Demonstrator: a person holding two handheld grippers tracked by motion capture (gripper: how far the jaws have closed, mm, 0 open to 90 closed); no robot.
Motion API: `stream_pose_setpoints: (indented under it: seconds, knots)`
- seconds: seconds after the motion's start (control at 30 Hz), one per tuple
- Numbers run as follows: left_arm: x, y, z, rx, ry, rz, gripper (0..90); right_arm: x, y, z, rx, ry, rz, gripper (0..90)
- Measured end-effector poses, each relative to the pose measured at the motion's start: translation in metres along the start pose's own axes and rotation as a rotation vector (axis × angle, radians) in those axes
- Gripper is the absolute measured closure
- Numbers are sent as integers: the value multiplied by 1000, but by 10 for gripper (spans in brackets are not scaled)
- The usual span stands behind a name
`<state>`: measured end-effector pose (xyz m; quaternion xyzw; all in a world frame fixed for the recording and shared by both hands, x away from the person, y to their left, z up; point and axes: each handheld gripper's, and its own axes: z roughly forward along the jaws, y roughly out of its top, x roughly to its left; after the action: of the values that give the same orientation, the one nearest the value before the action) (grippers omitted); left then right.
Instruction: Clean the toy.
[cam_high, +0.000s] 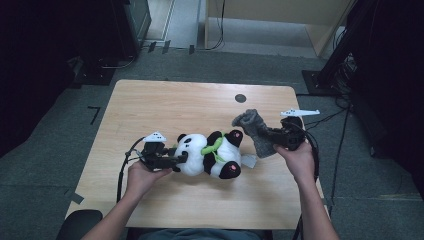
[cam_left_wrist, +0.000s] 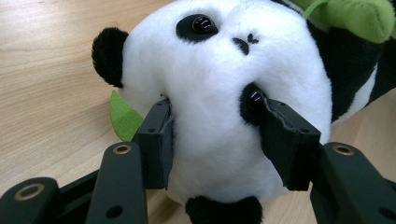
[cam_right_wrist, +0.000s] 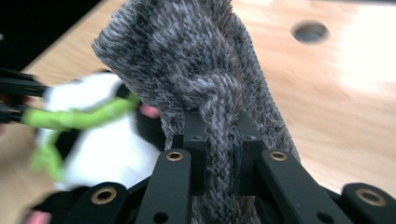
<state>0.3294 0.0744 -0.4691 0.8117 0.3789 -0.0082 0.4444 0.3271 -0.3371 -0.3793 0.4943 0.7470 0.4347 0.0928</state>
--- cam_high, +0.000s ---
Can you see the person's blue-grey clothing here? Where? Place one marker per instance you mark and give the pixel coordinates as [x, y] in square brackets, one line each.
[200, 234]

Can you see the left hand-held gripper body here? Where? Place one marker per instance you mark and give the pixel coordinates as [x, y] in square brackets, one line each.
[154, 153]

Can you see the light wooden furniture frame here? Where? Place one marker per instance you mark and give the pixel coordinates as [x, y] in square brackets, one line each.
[266, 8]

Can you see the grey fluffy cloth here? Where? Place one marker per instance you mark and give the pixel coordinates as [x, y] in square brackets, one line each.
[256, 133]

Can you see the dark curtain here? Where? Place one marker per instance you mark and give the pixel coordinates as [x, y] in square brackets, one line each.
[393, 83]
[40, 66]

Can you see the person's left hand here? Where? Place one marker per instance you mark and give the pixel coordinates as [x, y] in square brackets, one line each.
[143, 180]

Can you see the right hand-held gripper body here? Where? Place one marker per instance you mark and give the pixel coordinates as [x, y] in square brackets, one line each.
[293, 133]

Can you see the black chair armrest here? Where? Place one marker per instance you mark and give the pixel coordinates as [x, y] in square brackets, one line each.
[78, 221]

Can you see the black equipment cabinet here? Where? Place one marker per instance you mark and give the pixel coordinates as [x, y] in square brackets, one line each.
[133, 23]

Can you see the black metal stand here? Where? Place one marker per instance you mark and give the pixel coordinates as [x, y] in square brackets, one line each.
[330, 66]

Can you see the panda plush toy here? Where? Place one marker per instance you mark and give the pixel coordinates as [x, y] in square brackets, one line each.
[195, 156]

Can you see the black stand base plate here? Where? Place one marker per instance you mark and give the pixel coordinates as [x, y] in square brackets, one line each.
[95, 75]

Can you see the person's right hand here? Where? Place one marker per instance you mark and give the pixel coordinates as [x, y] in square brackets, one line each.
[300, 163]

